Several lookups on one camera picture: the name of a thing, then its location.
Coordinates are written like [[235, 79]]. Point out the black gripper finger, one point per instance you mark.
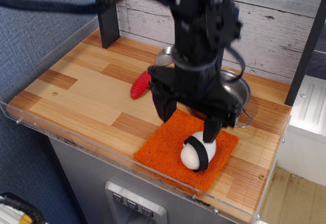
[[165, 106], [212, 127]]

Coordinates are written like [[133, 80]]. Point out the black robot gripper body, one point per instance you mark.
[[199, 88]]

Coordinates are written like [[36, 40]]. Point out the white egg with black band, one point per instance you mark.
[[196, 154]]

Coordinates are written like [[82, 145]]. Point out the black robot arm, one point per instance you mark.
[[204, 29]]

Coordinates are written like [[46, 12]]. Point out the small steel pot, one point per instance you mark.
[[240, 89]]

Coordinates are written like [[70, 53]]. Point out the orange knitted cloth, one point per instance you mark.
[[162, 151]]

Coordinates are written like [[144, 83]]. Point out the white appliance at right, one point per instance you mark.
[[302, 148]]

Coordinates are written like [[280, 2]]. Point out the grey cabinet with button panel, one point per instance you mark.
[[110, 192]]

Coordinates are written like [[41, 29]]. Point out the black and yellow object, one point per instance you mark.
[[16, 210]]

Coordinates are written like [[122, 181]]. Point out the spoon with red handle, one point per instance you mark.
[[163, 58]]

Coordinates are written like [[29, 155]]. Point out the dark left frame post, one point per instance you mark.
[[109, 26]]

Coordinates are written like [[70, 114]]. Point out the dark frame post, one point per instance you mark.
[[109, 26], [307, 54]]

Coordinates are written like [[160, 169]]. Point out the dark right frame post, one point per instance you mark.
[[307, 54]]

